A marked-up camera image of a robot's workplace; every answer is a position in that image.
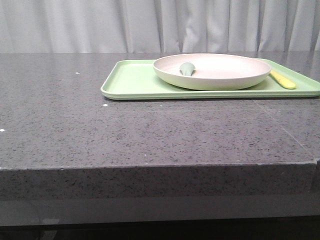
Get white round plate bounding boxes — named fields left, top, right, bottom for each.
left=153, top=53, right=272, bottom=91

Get yellow plastic fork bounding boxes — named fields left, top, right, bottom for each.
left=269, top=70, right=297, bottom=90

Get light green serving tray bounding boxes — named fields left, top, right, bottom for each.
left=100, top=59, right=320, bottom=101

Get light green spoon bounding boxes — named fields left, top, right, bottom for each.
left=179, top=62, right=196, bottom=77

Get white pleated curtain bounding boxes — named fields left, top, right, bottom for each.
left=0, top=0, right=320, bottom=54

